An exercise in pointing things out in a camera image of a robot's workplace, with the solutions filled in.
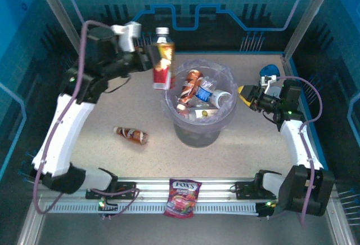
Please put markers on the red and gold drink bottle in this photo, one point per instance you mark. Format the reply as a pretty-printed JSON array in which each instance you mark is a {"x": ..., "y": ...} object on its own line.
[{"x": 162, "y": 73}]

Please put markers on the white bottle orange V label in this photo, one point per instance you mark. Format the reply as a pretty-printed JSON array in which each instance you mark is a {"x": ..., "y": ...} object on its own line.
[{"x": 220, "y": 98}]

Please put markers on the brown tea plastic bottle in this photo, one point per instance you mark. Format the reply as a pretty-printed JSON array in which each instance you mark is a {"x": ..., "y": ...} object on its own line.
[
  {"x": 132, "y": 135},
  {"x": 189, "y": 87}
]

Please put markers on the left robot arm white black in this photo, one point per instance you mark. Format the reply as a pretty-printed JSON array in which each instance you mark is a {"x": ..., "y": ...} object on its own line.
[{"x": 62, "y": 132}]

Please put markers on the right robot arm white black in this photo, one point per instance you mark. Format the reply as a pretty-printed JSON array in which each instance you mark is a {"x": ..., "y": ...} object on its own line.
[{"x": 298, "y": 140}]

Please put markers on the purple plastic bin liner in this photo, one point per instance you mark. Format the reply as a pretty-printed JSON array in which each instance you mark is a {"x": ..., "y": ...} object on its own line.
[{"x": 168, "y": 98}]

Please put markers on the grey plastic waste bin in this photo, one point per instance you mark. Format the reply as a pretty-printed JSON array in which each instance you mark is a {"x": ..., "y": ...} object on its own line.
[{"x": 197, "y": 139}]

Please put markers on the white paper cup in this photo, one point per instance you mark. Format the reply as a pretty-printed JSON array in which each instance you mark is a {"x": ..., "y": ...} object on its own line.
[{"x": 275, "y": 90}]

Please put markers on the white cup with blue lid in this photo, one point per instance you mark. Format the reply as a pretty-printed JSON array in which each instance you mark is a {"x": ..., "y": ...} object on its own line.
[{"x": 270, "y": 69}]

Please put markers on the black electronics box with LED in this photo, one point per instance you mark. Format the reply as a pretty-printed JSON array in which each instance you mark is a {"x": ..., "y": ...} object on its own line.
[
  {"x": 108, "y": 209},
  {"x": 263, "y": 211}
]

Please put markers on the red Fox's candy bag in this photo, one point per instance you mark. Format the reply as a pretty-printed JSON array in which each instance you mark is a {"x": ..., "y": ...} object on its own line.
[{"x": 182, "y": 197}]

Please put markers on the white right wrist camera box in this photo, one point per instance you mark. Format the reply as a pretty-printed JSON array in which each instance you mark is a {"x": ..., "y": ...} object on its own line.
[{"x": 267, "y": 83}]

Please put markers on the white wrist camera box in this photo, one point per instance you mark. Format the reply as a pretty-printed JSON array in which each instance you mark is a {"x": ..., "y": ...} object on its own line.
[
  {"x": 267, "y": 83},
  {"x": 128, "y": 35}
]

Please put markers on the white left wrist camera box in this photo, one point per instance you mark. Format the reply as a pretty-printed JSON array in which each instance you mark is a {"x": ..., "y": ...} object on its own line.
[{"x": 128, "y": 35}]

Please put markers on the aluminium frame post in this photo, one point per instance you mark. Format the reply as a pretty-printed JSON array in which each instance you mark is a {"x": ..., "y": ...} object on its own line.
[
  {"x": 56, "y": 5},
  {"x": 306, "y": 17}
]

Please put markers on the aluminium front rail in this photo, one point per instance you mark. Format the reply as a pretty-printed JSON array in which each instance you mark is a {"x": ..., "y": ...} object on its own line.
[{"x": 213, "y": 190}]

